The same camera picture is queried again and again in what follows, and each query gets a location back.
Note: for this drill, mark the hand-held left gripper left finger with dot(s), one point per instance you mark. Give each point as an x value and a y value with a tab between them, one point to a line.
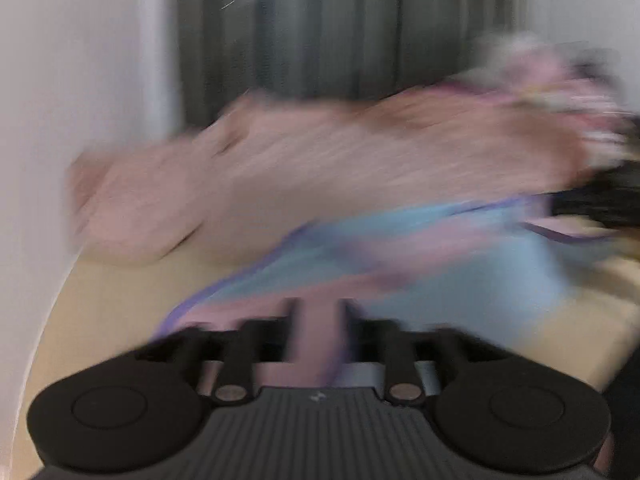
292	325

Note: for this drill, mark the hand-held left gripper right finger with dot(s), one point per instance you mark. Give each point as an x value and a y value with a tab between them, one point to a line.
350	325

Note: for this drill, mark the pink and blue garment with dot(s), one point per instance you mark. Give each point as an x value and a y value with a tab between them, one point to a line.
450	260

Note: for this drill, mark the pile of mixed clothes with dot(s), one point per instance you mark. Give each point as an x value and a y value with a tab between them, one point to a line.
537	72

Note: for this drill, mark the pink quilted blanket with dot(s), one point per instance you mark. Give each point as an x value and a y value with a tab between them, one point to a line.
325	170

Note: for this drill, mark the grey-green curtain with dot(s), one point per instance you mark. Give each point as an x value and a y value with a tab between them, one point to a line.
325	25

